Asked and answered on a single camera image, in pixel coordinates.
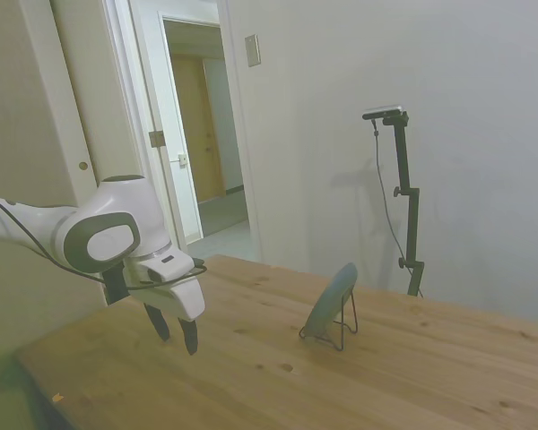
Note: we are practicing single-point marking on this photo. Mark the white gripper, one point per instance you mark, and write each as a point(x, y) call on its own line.
point(186, 298)

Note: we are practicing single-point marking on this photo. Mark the grey-blue plate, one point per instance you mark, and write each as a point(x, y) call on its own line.
point(332, 295)

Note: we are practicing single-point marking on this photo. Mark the black box on floor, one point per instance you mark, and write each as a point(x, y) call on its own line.
point(115, 286)

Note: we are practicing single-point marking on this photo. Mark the small orange scrap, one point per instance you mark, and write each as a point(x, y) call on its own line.
point(57, 397)

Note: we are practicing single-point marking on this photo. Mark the metal door latch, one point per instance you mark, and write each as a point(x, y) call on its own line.
point(183, 159)

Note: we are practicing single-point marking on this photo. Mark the round brass door knob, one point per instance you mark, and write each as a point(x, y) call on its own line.
point(84, 165)

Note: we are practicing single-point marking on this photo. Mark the metal door hinge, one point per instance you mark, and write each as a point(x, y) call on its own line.
point(157, 139)

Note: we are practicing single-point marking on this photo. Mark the brown wooden hallway door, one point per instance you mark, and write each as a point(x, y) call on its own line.
point(193, 134)

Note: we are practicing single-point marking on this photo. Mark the white open door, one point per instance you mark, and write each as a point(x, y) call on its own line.
point(168, 112)

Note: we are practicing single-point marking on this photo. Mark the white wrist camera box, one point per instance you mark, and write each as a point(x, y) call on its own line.
point(168, 265)

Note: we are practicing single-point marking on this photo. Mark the black camera stand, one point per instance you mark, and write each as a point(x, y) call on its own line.
point(408, 197)

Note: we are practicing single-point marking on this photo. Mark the beige wall switch plate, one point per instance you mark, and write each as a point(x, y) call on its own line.
point(252, 50)

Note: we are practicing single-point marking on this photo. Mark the black exterior camera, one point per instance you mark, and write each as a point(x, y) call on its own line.
point(383, 112)

